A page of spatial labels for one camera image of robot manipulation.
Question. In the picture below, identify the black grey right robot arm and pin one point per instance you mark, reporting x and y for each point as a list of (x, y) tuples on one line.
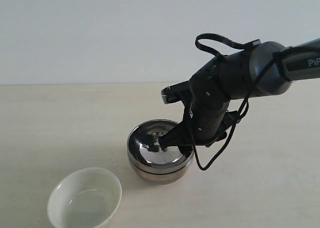
[(257, 69)]

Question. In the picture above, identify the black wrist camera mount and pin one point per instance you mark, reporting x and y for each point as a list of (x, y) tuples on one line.
[(177, 92)]

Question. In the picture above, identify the patterned steel bowl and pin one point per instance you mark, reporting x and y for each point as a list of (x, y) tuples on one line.
[(143, 142)]

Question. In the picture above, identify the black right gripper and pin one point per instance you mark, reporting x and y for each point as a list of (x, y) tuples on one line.
[(202, 125)]

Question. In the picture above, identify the plain steel bowl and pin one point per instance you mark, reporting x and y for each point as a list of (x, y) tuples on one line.
[(162, 174)]

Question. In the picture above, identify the white ceramic bowl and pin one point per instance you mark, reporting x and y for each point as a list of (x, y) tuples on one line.
[(86, 198)]

